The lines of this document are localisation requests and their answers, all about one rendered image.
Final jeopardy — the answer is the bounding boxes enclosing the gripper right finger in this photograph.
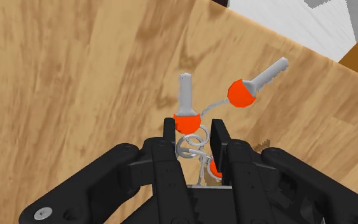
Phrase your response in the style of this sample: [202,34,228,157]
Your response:
[210,118,358,224]

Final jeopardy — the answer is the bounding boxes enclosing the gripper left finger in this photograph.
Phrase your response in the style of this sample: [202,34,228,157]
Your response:
[18,117,197,224]

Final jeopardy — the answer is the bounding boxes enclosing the orange keys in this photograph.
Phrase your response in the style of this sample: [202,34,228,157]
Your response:
[173,57,290,187]

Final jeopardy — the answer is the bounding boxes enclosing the light wooden table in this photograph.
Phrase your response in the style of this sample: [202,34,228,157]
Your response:
[0,0,358,224]

